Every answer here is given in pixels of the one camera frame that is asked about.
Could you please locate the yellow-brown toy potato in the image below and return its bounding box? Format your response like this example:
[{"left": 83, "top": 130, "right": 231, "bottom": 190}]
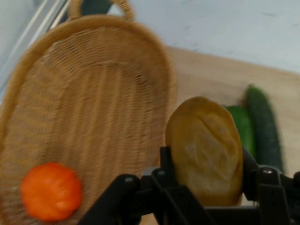
[{"left": 165, "top": 96, "right": 245, "bottom": 207}]

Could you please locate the oval wicker basket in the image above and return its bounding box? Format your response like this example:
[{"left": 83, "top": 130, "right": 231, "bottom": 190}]
[{"left": 0, "top": 0, "right": 179, "bottom": 225}]

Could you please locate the dark green toy cucumber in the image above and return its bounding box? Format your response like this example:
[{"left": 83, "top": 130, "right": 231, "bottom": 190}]
[{"left": 245, "top": 84, "right": 285, "bottom": 173}]

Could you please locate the orange toy tomato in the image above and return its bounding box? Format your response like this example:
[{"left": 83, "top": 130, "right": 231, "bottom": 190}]
[{"left": 20, "top": 162, "right": 84, "bottom": 222}]

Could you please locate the green toy bell pepper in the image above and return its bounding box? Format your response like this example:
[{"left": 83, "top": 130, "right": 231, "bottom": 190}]
[{"left": 224, "top": 105, "right": 256, "bottom": 160}]

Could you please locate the wooden cutting board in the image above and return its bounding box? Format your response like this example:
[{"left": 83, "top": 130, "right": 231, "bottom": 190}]
[{"left": 140, "top": 46, "right": 300, "bottom": 225}]

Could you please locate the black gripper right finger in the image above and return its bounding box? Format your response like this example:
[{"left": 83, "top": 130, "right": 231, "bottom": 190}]
[{"left": 241, "top": 147, "right": 300, "bottom": 225}]

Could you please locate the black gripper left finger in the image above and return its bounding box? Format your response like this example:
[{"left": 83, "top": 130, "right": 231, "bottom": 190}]
[{"left": 77, "top": 146, "right": 216, "bottom": 225}]

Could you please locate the aluminium wall rail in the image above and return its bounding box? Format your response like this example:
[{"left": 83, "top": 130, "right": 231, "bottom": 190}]
[{"left": 0, "top": 0, "right": 71, "bottom": 94}]

